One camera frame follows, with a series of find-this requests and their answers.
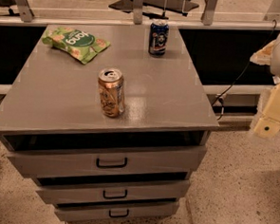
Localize bottom grey drawer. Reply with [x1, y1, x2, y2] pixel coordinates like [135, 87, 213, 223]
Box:
[55, 198, 179, 222]

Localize blue pepsi can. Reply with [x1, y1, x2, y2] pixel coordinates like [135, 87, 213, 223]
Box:
[148, 19, 169, 56]

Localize green snack bag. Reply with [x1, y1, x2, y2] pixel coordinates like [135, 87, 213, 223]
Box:
[42, 27, 110, 64]

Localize gold soda can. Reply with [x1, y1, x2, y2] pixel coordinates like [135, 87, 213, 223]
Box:
[98, 67, 125, 117]

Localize grey drawer cabinet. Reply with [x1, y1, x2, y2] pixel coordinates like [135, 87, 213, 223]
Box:
[0, 25, 217, 210]

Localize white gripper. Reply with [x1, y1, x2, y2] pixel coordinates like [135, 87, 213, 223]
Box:
[253, 84, 280, 139]

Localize middle grey drawer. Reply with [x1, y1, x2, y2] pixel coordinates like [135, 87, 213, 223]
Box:
[36, 179, 190, 205]

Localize top grey drawer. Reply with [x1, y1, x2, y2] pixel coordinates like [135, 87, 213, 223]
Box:
[8, 146, 206, 178]

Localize grey drawer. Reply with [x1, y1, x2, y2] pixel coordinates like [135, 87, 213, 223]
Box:
[8, 146, 206, 178]
[55, 198, 179, 222]
[36, 179, 190, 205]

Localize black cable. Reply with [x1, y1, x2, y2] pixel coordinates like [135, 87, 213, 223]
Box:
[210, 15, 279, 124]

